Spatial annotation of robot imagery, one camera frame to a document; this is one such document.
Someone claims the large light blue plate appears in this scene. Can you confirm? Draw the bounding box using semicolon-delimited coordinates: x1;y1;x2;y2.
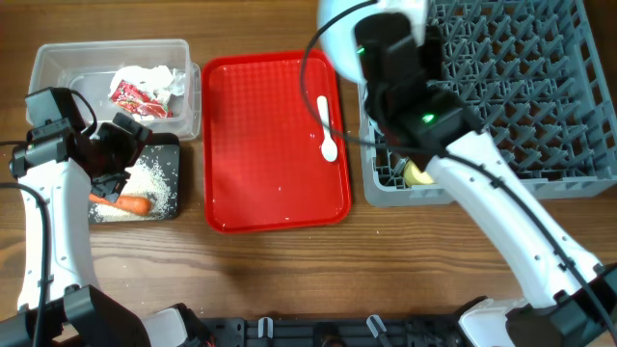
317;0;379;84

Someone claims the white tissue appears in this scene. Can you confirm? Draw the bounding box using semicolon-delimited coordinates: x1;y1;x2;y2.
108;66;186;121

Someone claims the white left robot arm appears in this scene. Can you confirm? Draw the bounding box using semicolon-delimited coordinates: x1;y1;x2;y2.
1;88;197;346

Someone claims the white rice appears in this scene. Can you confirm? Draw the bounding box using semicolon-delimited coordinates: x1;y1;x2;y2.
89;144;178;223

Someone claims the red plastic tray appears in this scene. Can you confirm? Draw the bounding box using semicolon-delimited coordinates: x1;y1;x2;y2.
201;50;352;234

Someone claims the clear plastic bin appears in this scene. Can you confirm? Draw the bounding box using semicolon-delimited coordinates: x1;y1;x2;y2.
29;39;201;141

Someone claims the grey dishwasher rack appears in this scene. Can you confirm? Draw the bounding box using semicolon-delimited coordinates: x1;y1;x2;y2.
348;0;617;209

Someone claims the black plastic bin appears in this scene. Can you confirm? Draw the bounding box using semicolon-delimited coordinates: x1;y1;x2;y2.
86;133;183;226

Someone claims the white plastic spoon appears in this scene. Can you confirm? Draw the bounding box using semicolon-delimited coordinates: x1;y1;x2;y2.
316;95;338;163

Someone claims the red snack wrapper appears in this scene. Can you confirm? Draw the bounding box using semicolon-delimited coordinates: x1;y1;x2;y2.
110;80;174;119

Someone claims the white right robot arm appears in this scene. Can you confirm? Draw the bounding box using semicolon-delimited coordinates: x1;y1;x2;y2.
354;13;616;346

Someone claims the yellow plastic cup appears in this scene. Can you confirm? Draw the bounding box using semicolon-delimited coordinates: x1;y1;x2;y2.
403;160;434;187

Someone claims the orange carrot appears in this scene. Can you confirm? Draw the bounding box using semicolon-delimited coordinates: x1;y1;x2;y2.
89;194;151;216

